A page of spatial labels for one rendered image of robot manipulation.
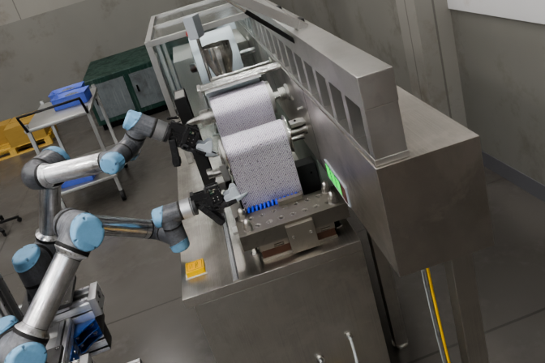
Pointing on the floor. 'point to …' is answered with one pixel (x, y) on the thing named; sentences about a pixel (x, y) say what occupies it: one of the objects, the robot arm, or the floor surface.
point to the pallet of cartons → (12, 133)
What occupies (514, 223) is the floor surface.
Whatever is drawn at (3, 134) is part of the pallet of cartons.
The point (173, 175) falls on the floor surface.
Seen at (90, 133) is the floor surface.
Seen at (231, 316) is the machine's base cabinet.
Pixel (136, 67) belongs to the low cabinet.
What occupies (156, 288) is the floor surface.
